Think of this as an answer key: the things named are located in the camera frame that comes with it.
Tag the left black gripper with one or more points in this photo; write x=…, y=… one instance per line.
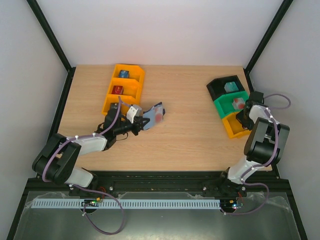
x=138, y=124

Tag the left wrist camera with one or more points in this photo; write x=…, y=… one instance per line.
x=133, y=111

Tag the red VIP card stack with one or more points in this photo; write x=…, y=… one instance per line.
x=117, y=90

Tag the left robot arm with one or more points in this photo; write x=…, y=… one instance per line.
x=56, y=161

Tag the black frame post left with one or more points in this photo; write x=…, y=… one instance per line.
x=42, y=20

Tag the white red card stack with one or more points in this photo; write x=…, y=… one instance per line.
x=238, y=103

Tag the blue card stack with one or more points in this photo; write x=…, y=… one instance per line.
x=124, y=74

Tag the black frame post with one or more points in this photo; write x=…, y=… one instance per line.
x=279, y=15
x=42, y=20

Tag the light blue cable duct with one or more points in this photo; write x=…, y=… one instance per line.
x=127, y=204

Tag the green bin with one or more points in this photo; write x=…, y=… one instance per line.
x=224, y=103

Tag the teal card stack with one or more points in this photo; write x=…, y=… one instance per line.
x=231, y=87

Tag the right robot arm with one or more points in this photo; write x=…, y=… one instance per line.
x=265, y=144

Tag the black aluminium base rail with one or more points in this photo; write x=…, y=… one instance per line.
x=204, y=183

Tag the blue leather card holder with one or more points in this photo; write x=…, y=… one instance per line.
x=155, y=114

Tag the black bin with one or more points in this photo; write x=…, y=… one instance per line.
x=216, y=86

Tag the black frame post right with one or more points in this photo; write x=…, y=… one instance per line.
x=279, y=15

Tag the yellow three-compartment bin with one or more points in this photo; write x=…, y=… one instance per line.
x=133, y=86

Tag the yellow bin right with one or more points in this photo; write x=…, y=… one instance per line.
x=233, y=127

